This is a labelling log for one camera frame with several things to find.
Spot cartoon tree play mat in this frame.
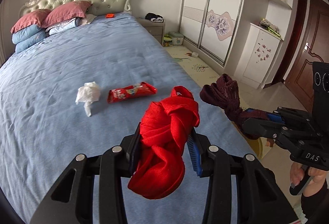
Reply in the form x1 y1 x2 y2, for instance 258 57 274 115
164 46 274 160

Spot brown wooden door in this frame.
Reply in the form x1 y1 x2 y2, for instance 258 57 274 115
285 0 329 111

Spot white sliding door wardrobe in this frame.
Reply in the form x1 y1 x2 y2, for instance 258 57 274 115
180 0 243 65

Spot green white storage box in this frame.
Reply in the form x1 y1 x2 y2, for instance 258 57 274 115
163 32 184 47

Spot white corner shelf cabinet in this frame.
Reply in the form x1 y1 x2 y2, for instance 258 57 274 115
235 0 297 89

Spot bedside nightstand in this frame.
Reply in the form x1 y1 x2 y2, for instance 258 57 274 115
136 18 165 44

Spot black white clothes on nightstand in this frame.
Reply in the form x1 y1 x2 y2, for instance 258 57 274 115
145 13 164 23

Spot left pink pillow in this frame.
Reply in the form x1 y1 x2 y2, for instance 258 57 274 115
11 9 51 34

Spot red milk candy wrapper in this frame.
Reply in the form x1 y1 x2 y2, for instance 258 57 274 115
107 82 157 104

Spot light blue pillow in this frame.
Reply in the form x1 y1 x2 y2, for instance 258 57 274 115
12 24 43 45
15 30 46 53

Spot person's right hand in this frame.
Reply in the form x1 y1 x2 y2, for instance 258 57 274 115
290 162 327 197

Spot white tissue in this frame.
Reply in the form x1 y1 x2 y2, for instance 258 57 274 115
75 82 101 117

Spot upper light blue pillow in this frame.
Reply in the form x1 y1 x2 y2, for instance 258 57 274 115
12 24 43 45

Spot dark maroon sock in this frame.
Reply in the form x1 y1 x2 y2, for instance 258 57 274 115
200 74 269 128

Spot folded blue patterned blanket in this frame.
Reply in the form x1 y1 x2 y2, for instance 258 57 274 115
45 14 96 36

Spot pink pillow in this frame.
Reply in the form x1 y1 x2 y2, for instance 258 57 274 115
11 9 51 34
42 1 92 28

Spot small orange object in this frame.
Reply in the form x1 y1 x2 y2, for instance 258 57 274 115
105 13 115 19

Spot lower light blue pillow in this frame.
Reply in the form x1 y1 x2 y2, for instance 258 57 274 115
15 30 46 53

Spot right pink pillow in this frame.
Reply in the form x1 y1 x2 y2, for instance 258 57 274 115
42 1 92 28

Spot red sock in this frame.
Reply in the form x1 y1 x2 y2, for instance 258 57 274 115
128 86 200 200

